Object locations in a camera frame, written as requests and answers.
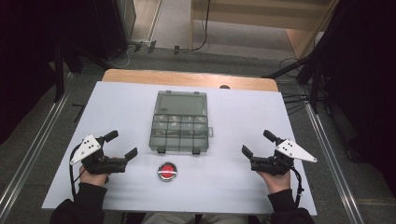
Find person's left hand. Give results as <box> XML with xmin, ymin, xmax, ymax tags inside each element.
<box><xmin>78</xmin><ymin>164</ymin><xmax>110</xmax><ymax>188</ymax></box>

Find person's legs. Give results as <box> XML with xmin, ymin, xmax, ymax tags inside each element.
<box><xmin>141</xmin><ymin>212</ymin><xmax>250</xmax><ymax>224</ymax></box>

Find black metal stand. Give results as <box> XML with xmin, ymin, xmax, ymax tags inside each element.
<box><xmin>50</xmin><ymin>40</ymin><xmax>110</xmax><ymax>104</ymax></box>
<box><xmin>261</xmin><ymin>46</ymin><xmax>332</xmax><ymax>115</ymax></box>

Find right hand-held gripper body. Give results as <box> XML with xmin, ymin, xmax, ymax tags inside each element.
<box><xmin>250</xmin><ymin>138</ymin><xmax>318</xmax><ymax>175</ymax></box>

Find bundle of black cables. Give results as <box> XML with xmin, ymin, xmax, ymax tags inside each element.
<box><xmin>278</xmin><ymin>57</ymin><xmax>312</xmax><ymax>116</ymax></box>

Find person's right hand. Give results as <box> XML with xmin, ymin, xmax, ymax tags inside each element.
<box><xmin>256</xmin><ymin>169</ymin><xmax>292</xmax><ymax>195</ymax></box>

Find metal floor rail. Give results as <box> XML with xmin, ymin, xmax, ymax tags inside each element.
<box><xmin>0</xmin><ymin>91</ymin><xmax>70</xmax><ymax>213</ymax></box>
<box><xmin>305</xmin><ymin>102</ymin><xmax>366</xmax><ymax>224</ymax></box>

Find clear plastic compartment box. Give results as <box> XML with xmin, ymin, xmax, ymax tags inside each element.
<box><xmin>148</xmin><ymin>90</ymin><xmax>215</xmax><ymax>156</ymax></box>

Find black floor cable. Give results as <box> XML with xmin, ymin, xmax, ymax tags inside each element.
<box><xmin>177</xmin><ymin>0</ymin><xmax>212</xmax><ymax>53</ymax></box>

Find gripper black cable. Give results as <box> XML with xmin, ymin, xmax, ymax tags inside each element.
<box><xmin>290</xmin><ymin>166</ymin><xmax>305</xmax><ymax>208</ymax></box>
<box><xmin>68</xmin><ymin>144</ymin><xmax>87</xmax><ymax>201</ymax></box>

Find black cabinet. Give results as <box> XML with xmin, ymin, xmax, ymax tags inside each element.
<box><xmin>90</xmin><ymin>0</ymin><xmax>137</xmax><ymax>61</ymax></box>

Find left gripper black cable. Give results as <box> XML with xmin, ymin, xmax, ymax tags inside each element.
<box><xmin>68</xmin><ymin>144</ymin><xmax>87</xmax><ymax>201</ymax></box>

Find light wooden furniture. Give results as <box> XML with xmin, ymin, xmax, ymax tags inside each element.
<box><xmin>189</xmin><ymin>0</ymin><xmax>340</xmax><ymax>60</ymax></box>

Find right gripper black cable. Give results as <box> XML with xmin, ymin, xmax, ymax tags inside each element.
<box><xmin>290</xmin><ymin>166</ymin><xmax>305</xmax><ymax>208</ymax></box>

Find white floor cable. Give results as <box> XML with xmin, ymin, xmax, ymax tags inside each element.
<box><xmin>106</xmin><ymin>46</ymin><xmax>133</xmax><ymax>70</ymax></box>

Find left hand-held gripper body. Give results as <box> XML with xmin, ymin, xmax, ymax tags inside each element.
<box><xmin>69</xmin><ymin>133</ymin><xmax>129</xmax><ymax>175</ymax></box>

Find red push button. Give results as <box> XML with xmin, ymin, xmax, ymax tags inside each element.
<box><xmin>157</xmin><ymin>161</ymin><xmax>178</xmax><ymax>183</ymax></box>

